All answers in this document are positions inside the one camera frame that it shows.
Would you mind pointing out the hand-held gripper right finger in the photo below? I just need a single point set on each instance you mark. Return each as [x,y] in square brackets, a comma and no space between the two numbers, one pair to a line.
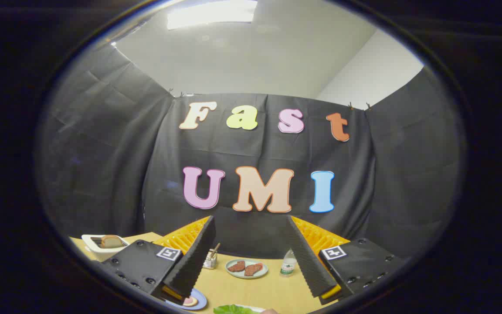
[310,261]

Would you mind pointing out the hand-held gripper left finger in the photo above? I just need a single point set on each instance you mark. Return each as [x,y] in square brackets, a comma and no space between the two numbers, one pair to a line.
[194,261]

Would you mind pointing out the green lettuce leaf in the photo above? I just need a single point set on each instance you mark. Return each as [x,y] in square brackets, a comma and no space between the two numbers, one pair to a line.
[233,310]

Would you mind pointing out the toasted bread slice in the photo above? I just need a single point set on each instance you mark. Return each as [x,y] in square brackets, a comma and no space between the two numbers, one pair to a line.
[110,241]

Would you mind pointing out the clear water bottle green label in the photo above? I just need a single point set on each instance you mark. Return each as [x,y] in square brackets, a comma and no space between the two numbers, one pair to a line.
[288,265]

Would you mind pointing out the pink ham slice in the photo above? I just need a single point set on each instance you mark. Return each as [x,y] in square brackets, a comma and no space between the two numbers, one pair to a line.
[189,300]

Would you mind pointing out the bread slice under ham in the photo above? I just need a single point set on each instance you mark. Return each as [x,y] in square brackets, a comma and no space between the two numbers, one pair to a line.
[194,303]

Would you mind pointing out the blue plate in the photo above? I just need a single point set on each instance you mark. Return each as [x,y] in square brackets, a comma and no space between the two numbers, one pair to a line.
[201,303]

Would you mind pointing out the brown meat patty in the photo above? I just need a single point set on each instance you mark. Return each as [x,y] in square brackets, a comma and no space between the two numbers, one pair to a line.
[236,266]
[253,269]

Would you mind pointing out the pale green plate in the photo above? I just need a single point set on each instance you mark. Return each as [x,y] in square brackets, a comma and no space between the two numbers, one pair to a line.
[246,276]

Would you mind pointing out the white plate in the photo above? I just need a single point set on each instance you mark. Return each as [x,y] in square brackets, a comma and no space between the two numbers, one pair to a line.
[259,309]

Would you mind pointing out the white toaster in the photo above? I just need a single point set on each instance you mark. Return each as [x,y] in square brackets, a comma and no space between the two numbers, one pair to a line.
[92,246]

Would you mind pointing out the black backdrop cloth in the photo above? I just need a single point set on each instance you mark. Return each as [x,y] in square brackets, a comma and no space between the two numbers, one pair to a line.
[103,152]

